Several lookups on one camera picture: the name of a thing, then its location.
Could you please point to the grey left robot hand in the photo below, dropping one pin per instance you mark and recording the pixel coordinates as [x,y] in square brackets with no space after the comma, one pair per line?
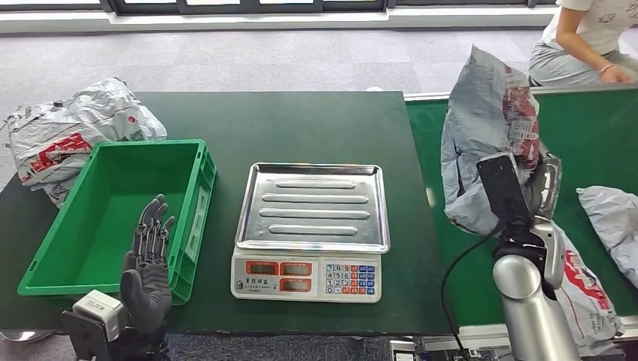
[147,284]

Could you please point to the person's hand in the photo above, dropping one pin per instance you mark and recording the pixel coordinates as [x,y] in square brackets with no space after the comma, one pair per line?
[618,75]

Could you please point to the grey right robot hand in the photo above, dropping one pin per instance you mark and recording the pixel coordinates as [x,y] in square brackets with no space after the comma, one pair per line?
[544,184]

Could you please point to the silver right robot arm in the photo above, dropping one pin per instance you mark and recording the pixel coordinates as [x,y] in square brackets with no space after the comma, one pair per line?
[528,309]

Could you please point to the person's forearm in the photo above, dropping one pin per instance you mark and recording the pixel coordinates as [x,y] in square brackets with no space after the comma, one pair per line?
[578,50]

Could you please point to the plain grey parcel bag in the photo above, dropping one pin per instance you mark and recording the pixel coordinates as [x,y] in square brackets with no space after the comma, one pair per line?
[613,219]

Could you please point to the long grey parcel red print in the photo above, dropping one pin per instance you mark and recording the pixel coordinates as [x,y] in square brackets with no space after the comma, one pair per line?
[588,299]

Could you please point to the person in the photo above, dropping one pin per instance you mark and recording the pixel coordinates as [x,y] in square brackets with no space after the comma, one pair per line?
[598,20]

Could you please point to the green plastic crate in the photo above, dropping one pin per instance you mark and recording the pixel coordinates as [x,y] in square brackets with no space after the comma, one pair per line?
[89,224]

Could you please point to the silver metal base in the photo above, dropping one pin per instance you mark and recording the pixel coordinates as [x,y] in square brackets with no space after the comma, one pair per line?
[25,336]

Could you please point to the white electronic scale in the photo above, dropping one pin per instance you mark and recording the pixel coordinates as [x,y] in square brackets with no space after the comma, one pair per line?
[309,284]

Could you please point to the white crumpled bag red print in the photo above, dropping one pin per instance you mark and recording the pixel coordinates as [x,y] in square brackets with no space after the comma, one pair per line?
[40,144]

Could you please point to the white crumpled bag red dot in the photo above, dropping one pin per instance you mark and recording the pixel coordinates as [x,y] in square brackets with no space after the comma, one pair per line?
[109,109]

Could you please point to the steel scale tray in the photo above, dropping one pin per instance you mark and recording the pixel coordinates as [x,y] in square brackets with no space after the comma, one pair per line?
[311,209]

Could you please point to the white window ledge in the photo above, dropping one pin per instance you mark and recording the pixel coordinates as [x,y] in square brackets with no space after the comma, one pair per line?
[249,21]

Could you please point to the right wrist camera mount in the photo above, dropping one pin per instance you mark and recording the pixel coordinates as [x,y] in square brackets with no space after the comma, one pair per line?
[501,189]

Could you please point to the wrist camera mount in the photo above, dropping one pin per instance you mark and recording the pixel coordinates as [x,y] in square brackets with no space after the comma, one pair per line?
[97,311]
[501,189]

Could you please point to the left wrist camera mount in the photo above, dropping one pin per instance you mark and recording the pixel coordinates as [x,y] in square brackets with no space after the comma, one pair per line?
[97,311]

